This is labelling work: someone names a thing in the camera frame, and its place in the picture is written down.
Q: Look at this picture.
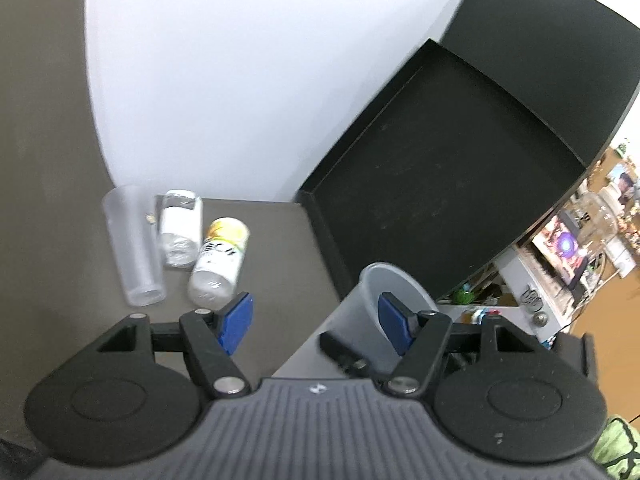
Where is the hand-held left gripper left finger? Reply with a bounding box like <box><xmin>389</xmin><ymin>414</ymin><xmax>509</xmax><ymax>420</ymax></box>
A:
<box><xmin>95</xmin><ymin>292</ymin><xmax>255</xmax><ymax>401</ymax></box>

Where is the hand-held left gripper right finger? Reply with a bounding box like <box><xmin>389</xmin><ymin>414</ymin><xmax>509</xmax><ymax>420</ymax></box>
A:
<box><xmin>378</xmin><ymin>292</ymin><xmax>541</xmax><ymax>400</ymax></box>

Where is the tall clear plastic cup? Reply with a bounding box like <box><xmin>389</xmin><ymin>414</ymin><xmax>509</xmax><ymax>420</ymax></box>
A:
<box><xmin>101</xmin><ymin>184</ymin><xmax>167</xmax><ymax>308</ymax></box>

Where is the short translucent plastic cup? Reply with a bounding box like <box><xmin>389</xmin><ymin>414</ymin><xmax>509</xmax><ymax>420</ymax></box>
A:
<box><xmin>344</xmin><ymin>262</ymin><xmax>442</xmax><ymax>377</ymax></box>

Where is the black bar-shaped object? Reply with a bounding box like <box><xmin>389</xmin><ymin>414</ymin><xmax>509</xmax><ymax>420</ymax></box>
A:
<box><xmin>319</xmin><ymin>331</ymin><xmax>372</xmax><ymax>377</ymax></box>

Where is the white bottle with yellow label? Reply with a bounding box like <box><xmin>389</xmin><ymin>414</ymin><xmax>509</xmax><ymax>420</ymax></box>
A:
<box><xmin>187</xmin><ymin>217</ymin><xmax>250</xmax><ymax>309</ymax></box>

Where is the clear bottle with white label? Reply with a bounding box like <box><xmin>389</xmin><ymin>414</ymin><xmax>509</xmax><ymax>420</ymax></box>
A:
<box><xmin>157</xmin><ymin>188</ymin><xmax>204</xmax><ymax>269</ymax></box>

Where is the white shelf unit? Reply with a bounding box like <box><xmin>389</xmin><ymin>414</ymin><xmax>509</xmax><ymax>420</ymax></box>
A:
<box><xmin>492</xmin><ymin>246</ymin><xmax>573</xmax><ymax>343</ymax></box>

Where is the large black open box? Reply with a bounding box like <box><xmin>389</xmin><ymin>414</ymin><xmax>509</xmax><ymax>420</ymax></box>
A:
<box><xmin>294</xmin><ymin>0</ymin><xmax>640</xmax><ymax>302</ymax></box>

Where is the lit display screen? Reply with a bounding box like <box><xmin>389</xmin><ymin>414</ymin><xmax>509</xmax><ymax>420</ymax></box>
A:
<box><xmin>531</xmin><ymin>214</ymin><xmax>590</xmax><ymax>287</ymax></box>

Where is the black block-shaped object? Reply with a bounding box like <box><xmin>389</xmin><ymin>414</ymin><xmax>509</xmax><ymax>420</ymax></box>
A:
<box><xmin>554</xmin><ymin>332</ymin><xmax>599</xmax><ymax>387</ymax></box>

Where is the clear glass jar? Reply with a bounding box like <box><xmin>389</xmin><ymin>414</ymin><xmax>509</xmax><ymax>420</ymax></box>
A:
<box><xmin>575</xmin><ymin>191</ymin><xmax>617</xmax><ymax>247</ymax></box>

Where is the green cloth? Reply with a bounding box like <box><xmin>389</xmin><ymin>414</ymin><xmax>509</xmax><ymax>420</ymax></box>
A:
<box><xmin>589</xmin><ymin>414</ymin><xmax>640</xmax><ymax>480</ymax></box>

